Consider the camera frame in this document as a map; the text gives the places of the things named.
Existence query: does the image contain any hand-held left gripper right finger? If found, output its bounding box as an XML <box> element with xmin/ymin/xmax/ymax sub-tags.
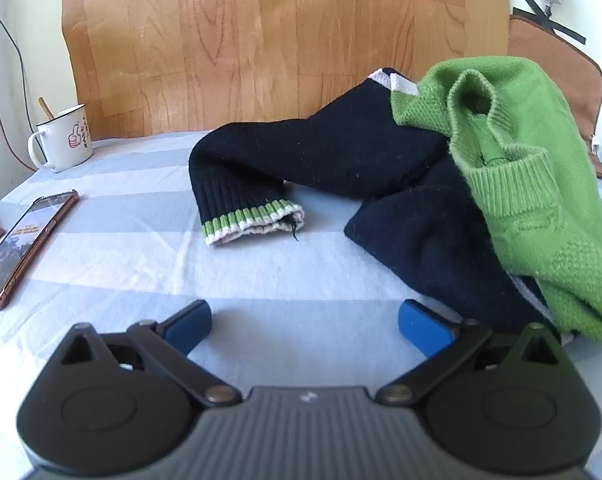
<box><xmin>376</xmin><ymin>299</ymin><xmax>564</xmax><ymax>406</ymax></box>

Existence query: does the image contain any black and green knit sweater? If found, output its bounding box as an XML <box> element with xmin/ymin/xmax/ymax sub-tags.
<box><xmin>188</xmin><ymin>56</ymin><xmax>602</xmax><ymax>348</ymax></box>

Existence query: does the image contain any wood-grain vinyl sheet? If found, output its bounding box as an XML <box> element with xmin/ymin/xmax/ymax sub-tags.
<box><xmin>60</xmin><ymin>0</ymin><xmax>510</xmax><ymax>141</ymax></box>

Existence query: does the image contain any black tape strip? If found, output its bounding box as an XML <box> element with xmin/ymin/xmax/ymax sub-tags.
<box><xmin>518</xmin><ymin>0</ymin><xmax>562</xmax><ymax>36</ymax></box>
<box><xmin>513</xmin><ymin>7</ymin><xmax>586</xmax><ymax>45</ymax></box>

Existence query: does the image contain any white enamel mug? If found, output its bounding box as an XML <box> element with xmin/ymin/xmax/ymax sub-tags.
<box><xmin>28</xmin><ymin>104</ymin><xmax>94</xmax><ymax>173</ymax></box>

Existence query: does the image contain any thin dark wall cable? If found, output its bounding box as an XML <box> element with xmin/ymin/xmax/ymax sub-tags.
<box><xmin>0</xmin><ymin>0</ymin><xmax>34</xmax><ymax>171</ymax></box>

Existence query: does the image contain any brown cushion mat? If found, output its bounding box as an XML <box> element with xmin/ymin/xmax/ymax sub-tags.
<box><xmin>508</xmin><ymin>12</ymin><xmax>602</xmax><ymax>183</ymax></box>

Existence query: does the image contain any smartphone in brown case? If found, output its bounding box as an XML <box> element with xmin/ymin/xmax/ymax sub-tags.
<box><xmin>0</xmin><ymin>189</ymin><xmax>80</xmax><ymax>309</ymax></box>

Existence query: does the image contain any blue striped bedsheet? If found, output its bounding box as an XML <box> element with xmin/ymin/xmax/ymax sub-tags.
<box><xmin>0</xmin><ymin>130</ymin><xmax>602</xmax><ymax>480</ymax></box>

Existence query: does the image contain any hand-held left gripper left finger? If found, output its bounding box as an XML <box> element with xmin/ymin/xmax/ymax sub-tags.
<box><xmin>56</xmin><ymin>299</ymin><xmax>243</xmax><ymax>407</ymax></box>

